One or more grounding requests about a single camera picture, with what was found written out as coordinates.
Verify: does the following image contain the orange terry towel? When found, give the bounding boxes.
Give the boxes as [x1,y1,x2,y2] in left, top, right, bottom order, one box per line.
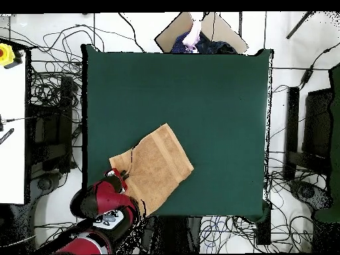
[108,122,195,217]

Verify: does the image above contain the black equipment rack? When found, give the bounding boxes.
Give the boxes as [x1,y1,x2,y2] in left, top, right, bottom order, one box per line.
[25,75,76,174]
[282,86,333,182]

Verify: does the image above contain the dark green tablecloth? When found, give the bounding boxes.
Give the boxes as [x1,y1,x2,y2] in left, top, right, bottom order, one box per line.
[80,43,274,218]

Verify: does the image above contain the white desk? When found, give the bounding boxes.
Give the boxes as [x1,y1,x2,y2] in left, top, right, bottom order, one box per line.
[0,52,27,205]

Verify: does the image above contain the cardboard box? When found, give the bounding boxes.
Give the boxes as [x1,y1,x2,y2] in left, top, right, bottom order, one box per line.
[154,11,249,55]

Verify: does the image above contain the pale pink garment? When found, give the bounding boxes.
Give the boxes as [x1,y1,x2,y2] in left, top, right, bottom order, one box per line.
[181,20,202,54]

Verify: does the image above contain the dark blue garment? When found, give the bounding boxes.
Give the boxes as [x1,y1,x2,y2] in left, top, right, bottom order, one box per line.
[169,31,238,54]

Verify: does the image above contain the yellow emergency stop button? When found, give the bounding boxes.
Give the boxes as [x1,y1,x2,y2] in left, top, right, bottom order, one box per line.
[0,42,16,67]

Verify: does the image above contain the black power adapter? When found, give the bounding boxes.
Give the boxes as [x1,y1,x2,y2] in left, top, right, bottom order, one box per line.
[299,67,314,87]

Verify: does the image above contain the green covered side table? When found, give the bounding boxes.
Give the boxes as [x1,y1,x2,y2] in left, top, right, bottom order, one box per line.
[313,62,340,224]

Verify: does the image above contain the black rod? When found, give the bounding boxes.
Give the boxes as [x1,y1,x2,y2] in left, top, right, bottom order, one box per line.
[286,11,315,40]

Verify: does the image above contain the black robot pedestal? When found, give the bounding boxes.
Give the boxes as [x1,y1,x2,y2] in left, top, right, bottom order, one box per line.
[140,216,203,254]

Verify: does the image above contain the black cable tangle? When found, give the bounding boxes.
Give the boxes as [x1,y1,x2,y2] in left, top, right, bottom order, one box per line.
[26,23,104,107]
[200,214,314,254]
[34,221,78,245]

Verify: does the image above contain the black ribbed strap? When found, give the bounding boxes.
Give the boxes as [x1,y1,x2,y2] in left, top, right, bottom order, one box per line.
[0,127,15,146]

